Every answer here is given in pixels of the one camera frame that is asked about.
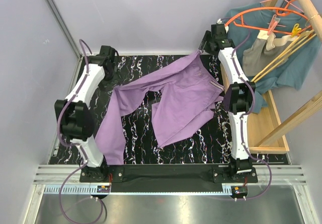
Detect purple trousers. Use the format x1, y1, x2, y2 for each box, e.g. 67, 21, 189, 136
95, 50, 224, 165

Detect orange plastic hanger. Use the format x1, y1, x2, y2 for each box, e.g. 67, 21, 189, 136
225, 0, 319, 35

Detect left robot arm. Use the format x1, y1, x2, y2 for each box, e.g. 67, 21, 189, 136
54, 45, 118, 182

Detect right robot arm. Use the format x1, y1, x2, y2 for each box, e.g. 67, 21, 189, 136
199, 23, 258, 184

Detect yellow plastic hanger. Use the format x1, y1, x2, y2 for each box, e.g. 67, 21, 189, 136
251, 30, 316, 83

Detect teal t-shirt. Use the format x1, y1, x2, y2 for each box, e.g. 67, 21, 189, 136
224, 3, 321, 113

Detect grey beige cloth bag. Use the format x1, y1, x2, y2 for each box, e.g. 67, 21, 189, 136
243, 30, 297, 77

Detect pink clothes peg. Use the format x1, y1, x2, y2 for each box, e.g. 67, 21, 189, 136
267, 14, 280, 35

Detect yellow clothes peg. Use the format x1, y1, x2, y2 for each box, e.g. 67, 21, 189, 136
291, 23, 302, 37

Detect wooden clothes rack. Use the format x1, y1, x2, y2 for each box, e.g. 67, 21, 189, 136
228, 0, 321, 156

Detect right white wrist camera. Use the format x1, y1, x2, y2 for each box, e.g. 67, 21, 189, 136
217, 19, 229, 33

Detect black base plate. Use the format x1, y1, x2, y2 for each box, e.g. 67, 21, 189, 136
79, 164, 258, 194

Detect aluminium frame rail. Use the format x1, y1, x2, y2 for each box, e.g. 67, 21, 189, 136
45, 0, 82, 59

